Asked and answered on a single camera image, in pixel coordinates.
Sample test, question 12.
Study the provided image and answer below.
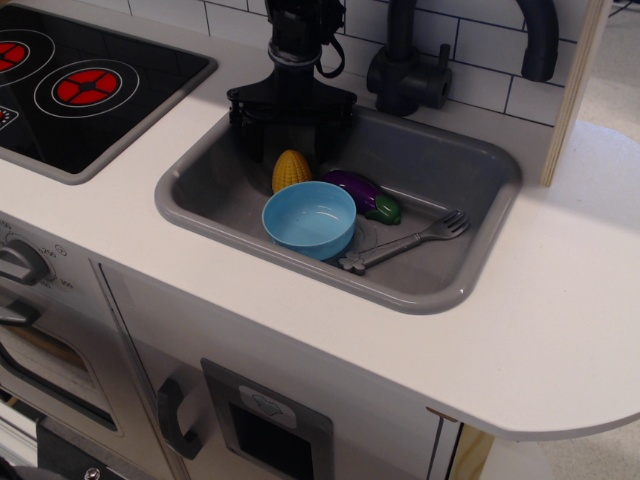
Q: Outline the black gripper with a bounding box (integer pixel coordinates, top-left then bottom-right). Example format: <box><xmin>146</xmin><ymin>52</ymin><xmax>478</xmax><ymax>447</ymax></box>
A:
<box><xmin>227</xmin><ymin>64</ymin><xmax>357</xmax><ymax>165</ymax></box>

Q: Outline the yellow toy corn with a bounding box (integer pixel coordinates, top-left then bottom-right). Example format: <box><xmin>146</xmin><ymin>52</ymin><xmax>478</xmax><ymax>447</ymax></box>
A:
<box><xmin>271</xmin><ymin>149</ymin><xmax>313</xmax><ymax>193</ymax></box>

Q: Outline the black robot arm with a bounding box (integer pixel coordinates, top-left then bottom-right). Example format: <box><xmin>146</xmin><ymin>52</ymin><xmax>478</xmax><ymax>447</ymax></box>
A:
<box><xmin>227</xmin><ymin>1</ymin><xmax>357</xmax><ymax>163</ymax></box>

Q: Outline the light blue plastic bowl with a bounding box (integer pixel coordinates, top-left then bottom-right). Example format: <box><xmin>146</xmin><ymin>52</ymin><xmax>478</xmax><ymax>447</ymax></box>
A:
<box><xmin>262</xmin><ymin>181</ymin><xmax>357</xmax><ymax>261</ymax></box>

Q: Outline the grey plastic sink basin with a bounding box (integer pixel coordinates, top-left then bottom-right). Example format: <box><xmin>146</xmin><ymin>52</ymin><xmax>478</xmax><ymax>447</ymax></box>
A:
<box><xmin>155</xmin><ymin>107</ymin><xmax>521</xmax><ymax>314</ymax></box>

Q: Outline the purple toy eggplant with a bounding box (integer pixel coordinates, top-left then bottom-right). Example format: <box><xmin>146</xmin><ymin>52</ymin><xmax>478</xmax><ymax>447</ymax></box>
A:
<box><xmin>321</xmin><ymin>170</ymin><xmax>402</xmax><ymax>225</ymax></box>

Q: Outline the dark grey toy faucet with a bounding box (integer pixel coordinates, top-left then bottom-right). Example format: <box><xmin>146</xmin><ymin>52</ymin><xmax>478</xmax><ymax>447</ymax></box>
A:
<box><xmin>367</xmin><ymin>0</ymin><xmax>559</xmax><ymax>117</ymax></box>

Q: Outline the grey toy fork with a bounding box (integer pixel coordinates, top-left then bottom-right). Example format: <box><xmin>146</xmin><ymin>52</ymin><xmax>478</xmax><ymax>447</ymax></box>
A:
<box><xmin>338</xmin><ymin>210</ymin><xmax>470</xmax><ymax>275</ymax></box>

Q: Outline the black toy stovetop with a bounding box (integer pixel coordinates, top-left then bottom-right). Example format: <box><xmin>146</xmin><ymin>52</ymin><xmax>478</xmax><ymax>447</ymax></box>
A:
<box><xmin>1</xmin><ymin>3</ymin><xmax>217</xmax><ymax>185</ymax></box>

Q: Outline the grey dispenser panel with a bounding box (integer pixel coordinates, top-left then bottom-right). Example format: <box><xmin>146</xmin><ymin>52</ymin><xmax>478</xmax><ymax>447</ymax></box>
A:
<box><xmin>201</xmin><ymin>359</ymin><xmax>335</xmax><ymax>480</ymax></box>

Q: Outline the grey oven knob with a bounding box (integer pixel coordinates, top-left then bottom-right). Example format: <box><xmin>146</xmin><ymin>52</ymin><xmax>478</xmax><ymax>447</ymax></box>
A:
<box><xmin>1</xmin><ymin>239</ymin><xmax>51</xmax><ymax>286</ymax></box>

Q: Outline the grey oven door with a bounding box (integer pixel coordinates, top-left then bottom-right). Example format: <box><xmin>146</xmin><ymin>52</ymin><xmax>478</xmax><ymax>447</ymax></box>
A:
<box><xmin>0</xmin><ymin>279</ymin><xmax>126</xmax><ymax>439</ymax></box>

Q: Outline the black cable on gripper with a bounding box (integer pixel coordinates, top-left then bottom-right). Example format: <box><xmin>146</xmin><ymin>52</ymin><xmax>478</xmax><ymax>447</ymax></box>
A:
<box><xmin>314</xmin><ymin>34</ymin><xmax>347</xmax><ymax>79</ymax></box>

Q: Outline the grey cabinet door handle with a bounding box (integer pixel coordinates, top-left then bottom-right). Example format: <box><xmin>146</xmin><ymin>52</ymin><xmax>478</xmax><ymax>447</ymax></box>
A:
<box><xmin>157</xmin><ymin>378</ymin><xmax>202</xmax><ymax>460</ymax></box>

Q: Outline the grey oven door handle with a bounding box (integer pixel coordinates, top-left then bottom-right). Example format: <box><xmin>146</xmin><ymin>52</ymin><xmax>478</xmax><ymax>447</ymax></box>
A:
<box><xmin>0</xmin><ymin>300</ymin><xmax>40</xmax><ymax>327</ymax></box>

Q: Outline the wooden side post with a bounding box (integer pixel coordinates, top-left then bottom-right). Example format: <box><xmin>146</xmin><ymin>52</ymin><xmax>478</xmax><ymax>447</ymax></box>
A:
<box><xmin>539</xmin><ymin>0</ymin><xmax>612</xmax><ymax>187</ymax></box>

